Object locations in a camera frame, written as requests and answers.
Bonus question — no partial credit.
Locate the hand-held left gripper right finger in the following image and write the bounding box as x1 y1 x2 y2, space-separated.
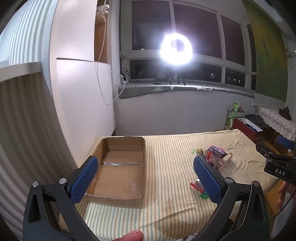
193 155 271 241

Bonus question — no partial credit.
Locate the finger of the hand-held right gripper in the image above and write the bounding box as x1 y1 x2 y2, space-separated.
276 136 296 154
255 142 281 161

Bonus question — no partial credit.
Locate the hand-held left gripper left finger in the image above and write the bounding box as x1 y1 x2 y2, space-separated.
23 156 100 241

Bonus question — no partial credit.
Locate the cardboard box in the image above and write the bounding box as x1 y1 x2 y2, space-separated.
84 136 147 209

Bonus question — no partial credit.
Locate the person's right hand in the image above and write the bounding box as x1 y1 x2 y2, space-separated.
276 179 293 209

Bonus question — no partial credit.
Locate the red candy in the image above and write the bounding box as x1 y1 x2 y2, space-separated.
190 182 205 193

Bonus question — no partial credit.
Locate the clear plastic snack bag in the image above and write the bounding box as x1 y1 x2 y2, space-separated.
203 151 233 172

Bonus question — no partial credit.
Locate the white lace cloth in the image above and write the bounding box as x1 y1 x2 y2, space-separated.
258 106 296 141

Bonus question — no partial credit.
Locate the dark figurine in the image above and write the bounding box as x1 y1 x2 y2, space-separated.
279 107 292 121

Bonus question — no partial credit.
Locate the red box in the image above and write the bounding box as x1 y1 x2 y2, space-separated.
231 117 264 142

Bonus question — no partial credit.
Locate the purple snack packet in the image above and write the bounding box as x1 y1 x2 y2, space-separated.
206 145 228 158

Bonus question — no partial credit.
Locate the green bag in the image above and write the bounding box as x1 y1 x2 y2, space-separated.
224 103 241 130

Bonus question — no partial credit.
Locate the white cabinet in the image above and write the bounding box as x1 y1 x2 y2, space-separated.
50 0 116 171

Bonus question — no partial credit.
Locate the black light tripod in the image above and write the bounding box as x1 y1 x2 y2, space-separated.
169 66 187 87

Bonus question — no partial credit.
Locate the grey sill cushion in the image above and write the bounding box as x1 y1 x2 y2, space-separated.
118 82 256 100

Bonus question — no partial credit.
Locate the large window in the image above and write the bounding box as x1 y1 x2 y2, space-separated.
120 0 258 91

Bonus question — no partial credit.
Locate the green wall map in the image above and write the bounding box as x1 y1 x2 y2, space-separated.
244 0 290 108

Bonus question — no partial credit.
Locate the white cable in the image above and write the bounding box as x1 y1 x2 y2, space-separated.
94 5 126 105

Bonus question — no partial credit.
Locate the black cable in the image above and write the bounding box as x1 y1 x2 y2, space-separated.
129 79 170 85

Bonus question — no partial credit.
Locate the ring light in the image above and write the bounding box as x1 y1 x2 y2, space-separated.
159 32 194 67

